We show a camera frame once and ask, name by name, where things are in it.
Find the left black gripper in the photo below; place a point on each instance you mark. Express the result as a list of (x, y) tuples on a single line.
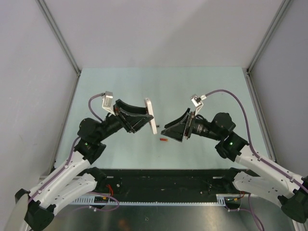
[(132, 122)]

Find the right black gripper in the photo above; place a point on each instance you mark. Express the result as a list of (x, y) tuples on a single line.
[(175, 131)]

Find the red white remote control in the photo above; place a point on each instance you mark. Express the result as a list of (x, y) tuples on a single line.
[(150, 111)]

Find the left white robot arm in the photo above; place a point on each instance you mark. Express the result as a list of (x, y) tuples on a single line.
[(76, 176)]

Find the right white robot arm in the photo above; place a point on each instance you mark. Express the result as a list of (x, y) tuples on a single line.
[(274, 183)]

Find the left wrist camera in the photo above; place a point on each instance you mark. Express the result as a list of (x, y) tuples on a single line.
[(107, 99)]

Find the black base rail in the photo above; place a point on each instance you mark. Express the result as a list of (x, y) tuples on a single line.
[(167, 185)]

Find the slotted cable duct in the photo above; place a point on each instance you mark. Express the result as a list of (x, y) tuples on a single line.
[(99, 200)]

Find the left aluminium frame post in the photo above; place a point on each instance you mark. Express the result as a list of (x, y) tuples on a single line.
[(58, 34)]

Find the aluminium frame post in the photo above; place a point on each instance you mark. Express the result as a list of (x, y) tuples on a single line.
[(58, 34), (278, 17)]

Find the right aluminium frame post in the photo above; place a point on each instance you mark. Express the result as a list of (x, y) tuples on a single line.
[(278, 17)]

